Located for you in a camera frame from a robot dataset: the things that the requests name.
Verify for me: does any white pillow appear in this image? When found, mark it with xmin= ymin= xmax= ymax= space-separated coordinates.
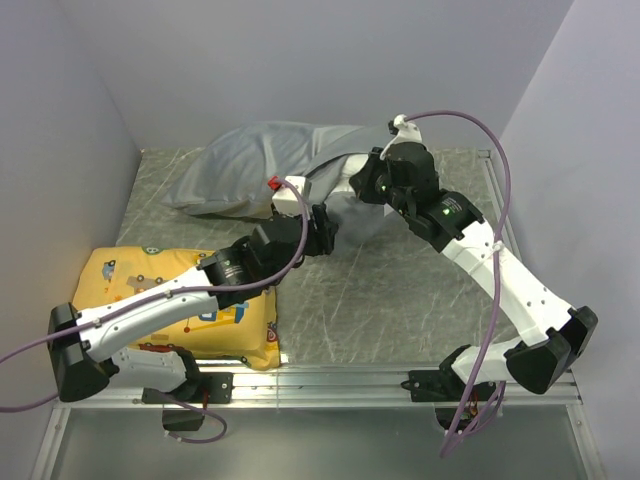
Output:
xmin=330 ymin=154 xmax=368 ymax=195

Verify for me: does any grey pillowcase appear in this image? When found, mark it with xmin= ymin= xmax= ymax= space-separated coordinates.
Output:
xmin=159 ymin=119 xmax=401 ymax=249

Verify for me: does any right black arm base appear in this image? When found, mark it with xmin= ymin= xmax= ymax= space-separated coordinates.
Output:
xmin=400 ymin=344 xmax=497 ymax=433

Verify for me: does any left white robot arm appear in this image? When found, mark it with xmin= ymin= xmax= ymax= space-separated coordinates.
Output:
xmin=47 ymin=204 xmax=338 ymax=402

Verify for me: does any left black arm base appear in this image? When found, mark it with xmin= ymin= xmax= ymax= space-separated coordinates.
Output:
xmin=141 ymin=372 xmax=234 ymax=444

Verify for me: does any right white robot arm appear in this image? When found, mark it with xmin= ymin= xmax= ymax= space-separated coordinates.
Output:
xmin=349 ymin=142 xmax=598 ymax=400

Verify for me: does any yellow cartoon print pillow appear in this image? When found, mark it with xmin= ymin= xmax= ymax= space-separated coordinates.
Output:
xmin=72 ymin=246 xmax=281 ymax=371

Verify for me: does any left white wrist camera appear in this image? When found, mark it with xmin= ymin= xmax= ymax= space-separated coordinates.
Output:
xmin=268 ymin=176 xmax=311 ymax=216

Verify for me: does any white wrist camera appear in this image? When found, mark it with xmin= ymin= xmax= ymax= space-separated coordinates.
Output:
xmin=268 ymin=176 xmax=311 ymax=216
xmin=380 ymin=114 xmax=423 ymax=160

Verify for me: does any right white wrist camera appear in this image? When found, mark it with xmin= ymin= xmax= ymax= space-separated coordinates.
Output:
xmin=380 ymin=114 xmax=423 ymax=160

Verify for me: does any aluminium side rail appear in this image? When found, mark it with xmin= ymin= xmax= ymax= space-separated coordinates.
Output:
xmin=476 ymin=149 xmax=522 ymax=259

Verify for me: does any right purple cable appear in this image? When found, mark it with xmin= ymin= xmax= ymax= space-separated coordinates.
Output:
xmin=404 ymin=109 xmax=512 ymax=459

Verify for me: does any purple cable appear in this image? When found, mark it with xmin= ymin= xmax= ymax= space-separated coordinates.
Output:
xmin=0 ymin=179 xmax=309 ymax=444
xmin=404 ymin=109 xmax=512 ymax=459

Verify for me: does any aluminium front rail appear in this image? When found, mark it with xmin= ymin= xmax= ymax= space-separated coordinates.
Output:
xmin=33 ymin=365 xmax=594 ymax=479

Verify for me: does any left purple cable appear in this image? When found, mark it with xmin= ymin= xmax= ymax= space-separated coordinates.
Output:
xmin=0 ymin=179 xmax=309 ymax=444

